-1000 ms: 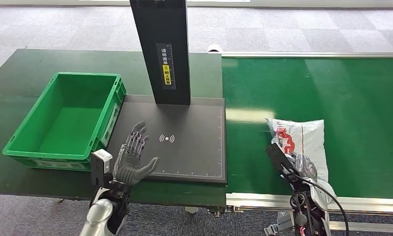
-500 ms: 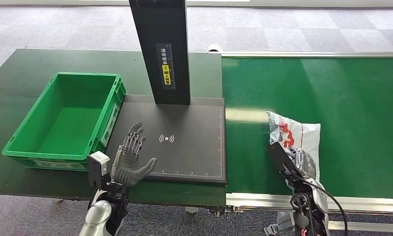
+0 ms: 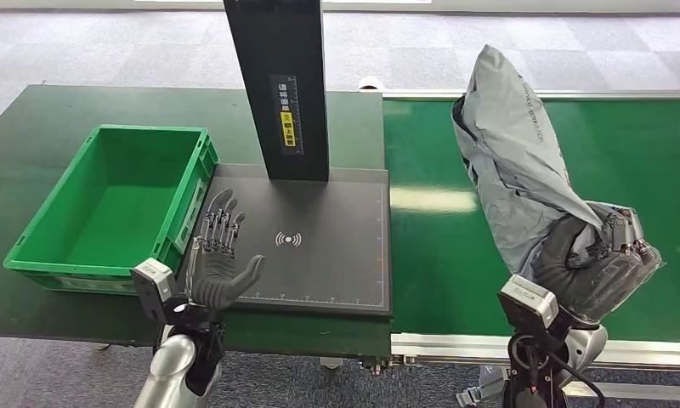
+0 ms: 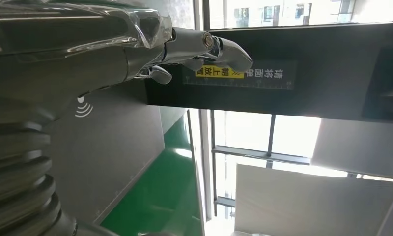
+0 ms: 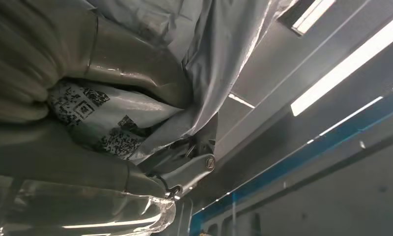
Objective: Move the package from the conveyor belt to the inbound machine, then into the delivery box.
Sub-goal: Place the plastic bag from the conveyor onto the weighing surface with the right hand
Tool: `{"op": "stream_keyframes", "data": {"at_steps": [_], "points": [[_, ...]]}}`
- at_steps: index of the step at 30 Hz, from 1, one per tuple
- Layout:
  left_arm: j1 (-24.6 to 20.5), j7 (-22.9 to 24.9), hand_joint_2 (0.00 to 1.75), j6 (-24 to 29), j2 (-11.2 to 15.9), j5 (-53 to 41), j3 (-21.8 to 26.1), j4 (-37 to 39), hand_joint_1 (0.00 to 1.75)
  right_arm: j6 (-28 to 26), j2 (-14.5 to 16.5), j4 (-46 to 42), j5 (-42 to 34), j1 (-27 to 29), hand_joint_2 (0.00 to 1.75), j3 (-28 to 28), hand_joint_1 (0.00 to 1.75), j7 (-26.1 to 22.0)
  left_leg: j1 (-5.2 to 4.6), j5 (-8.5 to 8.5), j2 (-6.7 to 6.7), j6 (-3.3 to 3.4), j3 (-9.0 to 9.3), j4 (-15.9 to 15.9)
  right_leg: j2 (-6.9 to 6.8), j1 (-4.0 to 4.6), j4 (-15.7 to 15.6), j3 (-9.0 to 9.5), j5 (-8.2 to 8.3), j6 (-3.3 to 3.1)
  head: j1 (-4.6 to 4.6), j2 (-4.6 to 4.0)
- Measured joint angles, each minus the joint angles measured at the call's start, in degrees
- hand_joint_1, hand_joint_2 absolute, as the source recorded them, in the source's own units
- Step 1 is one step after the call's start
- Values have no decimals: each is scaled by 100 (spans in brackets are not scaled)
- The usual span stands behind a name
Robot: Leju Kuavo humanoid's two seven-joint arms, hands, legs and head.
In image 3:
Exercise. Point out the black scanner platform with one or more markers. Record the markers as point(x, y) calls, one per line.
point(317, 270)

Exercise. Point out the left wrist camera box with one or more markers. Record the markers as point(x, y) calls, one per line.
point(154, 287)

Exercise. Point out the green plastic crate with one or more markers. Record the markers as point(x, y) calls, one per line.
point(115, 208)

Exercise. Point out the white table foot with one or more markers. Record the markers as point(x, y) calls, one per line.
point(331, 362)

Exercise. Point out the grey plastic mailer package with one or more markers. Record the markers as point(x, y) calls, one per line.
point(514, 169)

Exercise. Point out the aluminium conveyor frame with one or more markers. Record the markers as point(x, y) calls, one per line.
point(458, 344)

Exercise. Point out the green conveyor belt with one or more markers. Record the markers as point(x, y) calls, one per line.
point(627, 169)

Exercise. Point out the dark green table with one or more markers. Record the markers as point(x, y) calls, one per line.
point(36, 112)

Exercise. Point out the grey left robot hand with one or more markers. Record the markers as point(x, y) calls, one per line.
point(216, 276)

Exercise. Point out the black scanner column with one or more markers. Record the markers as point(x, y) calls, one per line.
point(278, 50)

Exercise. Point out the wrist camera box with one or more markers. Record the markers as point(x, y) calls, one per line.
point(154, 287)
point(528, 304)

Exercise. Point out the yellow warning label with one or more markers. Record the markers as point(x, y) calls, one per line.
point(287, 129)

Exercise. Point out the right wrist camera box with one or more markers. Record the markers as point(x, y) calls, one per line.
point(528, 304)

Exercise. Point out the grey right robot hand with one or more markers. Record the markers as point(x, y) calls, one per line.
point(593, 281)

